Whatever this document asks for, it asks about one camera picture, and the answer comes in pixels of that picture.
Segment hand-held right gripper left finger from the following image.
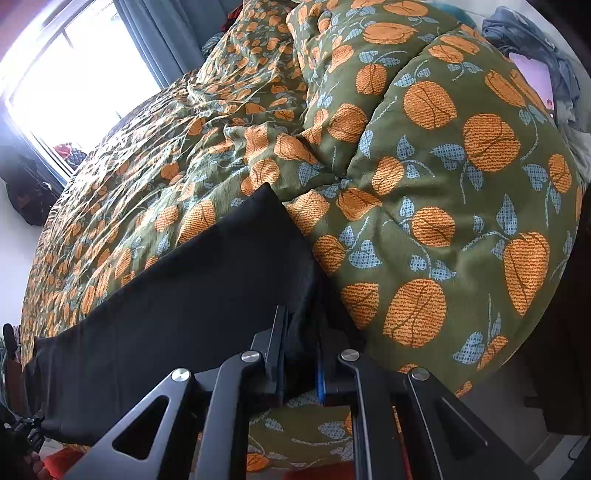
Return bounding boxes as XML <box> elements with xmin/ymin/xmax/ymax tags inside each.
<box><xmin>65</xmin><ymin>305</ymin><xmax>291</xmax><ymax>480</ymax></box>

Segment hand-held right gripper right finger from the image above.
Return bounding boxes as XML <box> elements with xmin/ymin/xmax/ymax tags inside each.
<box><xmin>315</xmin><ymin>323</ymin><xmax>540</xmax><ymax>480</ymax></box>

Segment black pants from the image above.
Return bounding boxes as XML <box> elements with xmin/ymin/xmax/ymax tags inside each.
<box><xmin>21</xmin><ymin>182</ymin><xmax>370</xmax><ymax>448</ymax></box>

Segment person's red fleece garment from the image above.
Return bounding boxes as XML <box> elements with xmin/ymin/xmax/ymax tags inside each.
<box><xmin>34</xmin><ymin>445</ymin><xmax>98</xmax><ymax>480</ymax></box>

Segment orange-print green quilt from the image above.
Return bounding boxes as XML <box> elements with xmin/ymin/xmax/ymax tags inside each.
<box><xmin>19</xmin><ymin>0</ymin><xmax>583</xmax><ymax>472</ymax></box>

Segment dark hanging coats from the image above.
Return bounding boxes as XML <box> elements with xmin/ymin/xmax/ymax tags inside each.
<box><xmin>0</xmin><ymin>147</ymin><xmax>61</xmax><ymax>227</ymax></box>

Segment dark bedside furniture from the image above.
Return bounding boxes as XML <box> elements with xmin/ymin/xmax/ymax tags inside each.
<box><xmin>526</xmin><ymin>185</ymin><xmax>591</xmax><ymax>437</ymax></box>

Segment red clothes by window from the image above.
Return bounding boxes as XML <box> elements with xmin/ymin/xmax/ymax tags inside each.
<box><xmin>53</xmin><ymin>142</ymin><xmax>88</xmax><ymax>168</ymax></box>

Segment window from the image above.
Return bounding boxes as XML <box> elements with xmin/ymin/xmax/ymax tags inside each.
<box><xmin>0</xmin><ymin>0</ymin><xmax>162</xmax><ymax>178</ymax></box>

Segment blue curtain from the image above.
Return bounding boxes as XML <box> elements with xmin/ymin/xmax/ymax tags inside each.
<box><xmin>113</xmin><ymin>0</ymin><xmax>245</xmax><ymax>88</ymax></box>

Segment blue-grey bedside clothes pile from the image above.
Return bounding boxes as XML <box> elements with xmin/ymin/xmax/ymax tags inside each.
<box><xmin>480</xmin><ymin>6</ymin><xmax>591</xmax><ymax>139</ymax></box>

